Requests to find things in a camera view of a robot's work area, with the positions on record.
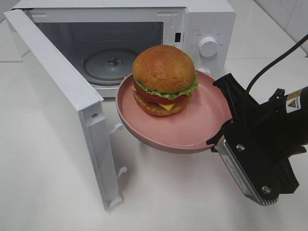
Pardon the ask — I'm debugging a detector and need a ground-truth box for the lower white microwave knob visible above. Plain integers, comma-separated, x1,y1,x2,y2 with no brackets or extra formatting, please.
198,68,212,76

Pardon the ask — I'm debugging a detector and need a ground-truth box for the burger with lettuce and tomato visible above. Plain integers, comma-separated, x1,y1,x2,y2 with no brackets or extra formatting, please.
132,45,199,116

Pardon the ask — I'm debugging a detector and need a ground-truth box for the white microwave oven body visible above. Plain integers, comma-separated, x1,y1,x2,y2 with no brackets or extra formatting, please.
9,0,236,98

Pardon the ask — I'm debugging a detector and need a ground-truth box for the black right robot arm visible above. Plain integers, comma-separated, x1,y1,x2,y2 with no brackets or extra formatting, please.
207,74,308,197

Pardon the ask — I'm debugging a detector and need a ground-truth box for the white microwave door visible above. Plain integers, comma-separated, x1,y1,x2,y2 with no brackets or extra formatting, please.
5,10,122,210

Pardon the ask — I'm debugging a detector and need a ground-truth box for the pink round plate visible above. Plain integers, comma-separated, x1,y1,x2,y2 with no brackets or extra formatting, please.
115,72,231,154

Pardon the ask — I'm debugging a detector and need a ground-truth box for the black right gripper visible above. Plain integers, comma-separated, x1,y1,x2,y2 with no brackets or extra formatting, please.
206,73,308,194

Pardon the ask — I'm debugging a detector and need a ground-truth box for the upper white microwave knob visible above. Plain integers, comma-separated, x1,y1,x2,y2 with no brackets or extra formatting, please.
197,35,218,58

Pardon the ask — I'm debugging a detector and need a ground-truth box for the white microwave knob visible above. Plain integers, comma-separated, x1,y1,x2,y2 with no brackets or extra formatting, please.
198,68,212,76
197,35,218,58

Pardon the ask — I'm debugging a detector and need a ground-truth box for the glass microwave turntable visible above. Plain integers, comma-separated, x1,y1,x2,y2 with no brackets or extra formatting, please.
83,49,138,86

